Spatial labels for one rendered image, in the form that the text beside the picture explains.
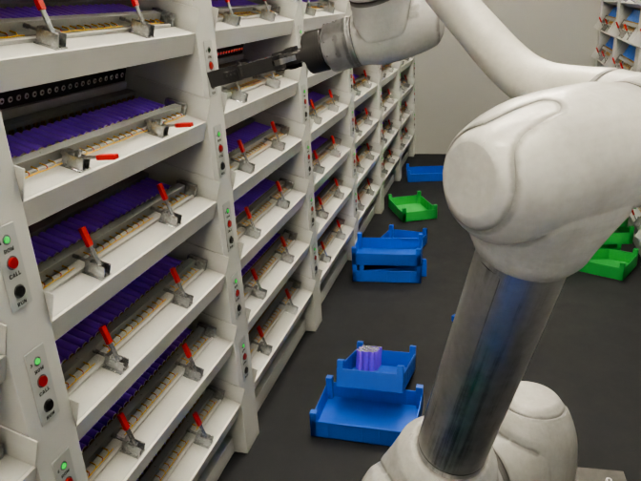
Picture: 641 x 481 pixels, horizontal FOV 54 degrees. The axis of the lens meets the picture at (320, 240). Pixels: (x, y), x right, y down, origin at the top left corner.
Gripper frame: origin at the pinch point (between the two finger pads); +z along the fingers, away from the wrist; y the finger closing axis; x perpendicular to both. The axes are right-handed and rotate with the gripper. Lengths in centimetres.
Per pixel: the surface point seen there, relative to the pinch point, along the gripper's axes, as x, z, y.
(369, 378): 94, 2, -39
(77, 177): 8.8, 15.3, 33.0
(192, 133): 9.9, 15.9, -7.7
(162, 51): -7.6, 12.7, -0.7
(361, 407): 105, 8, -41
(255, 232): 44, 24, -39
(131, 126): 4.5, 19.3, 8.4
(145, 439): 64, 29, 26
